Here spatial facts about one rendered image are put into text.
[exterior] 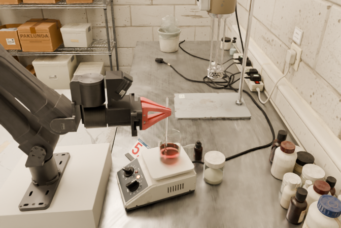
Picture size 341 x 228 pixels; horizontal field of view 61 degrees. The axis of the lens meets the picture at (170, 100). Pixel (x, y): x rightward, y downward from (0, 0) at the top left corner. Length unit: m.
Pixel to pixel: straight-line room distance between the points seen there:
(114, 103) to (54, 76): 2.46
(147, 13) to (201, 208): 2.56
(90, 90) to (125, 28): 2.59
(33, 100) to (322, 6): 0.88
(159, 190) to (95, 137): 0.38
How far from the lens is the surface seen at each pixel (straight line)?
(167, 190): 0.81
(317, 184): 0.82
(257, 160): 0.99
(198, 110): 1.18
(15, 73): 0.68
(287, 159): 0.89
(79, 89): 0.66
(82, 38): 2.98
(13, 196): 0.85
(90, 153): 0.89
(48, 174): 0.81
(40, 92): 0.68
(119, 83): 0.65
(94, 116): 0.68
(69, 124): 0.69
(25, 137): 0.74
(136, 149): 0.97
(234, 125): 1.13
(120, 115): 0.67
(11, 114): 0.73
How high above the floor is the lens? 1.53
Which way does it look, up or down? 30 degrees down
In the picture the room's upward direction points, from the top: straight up
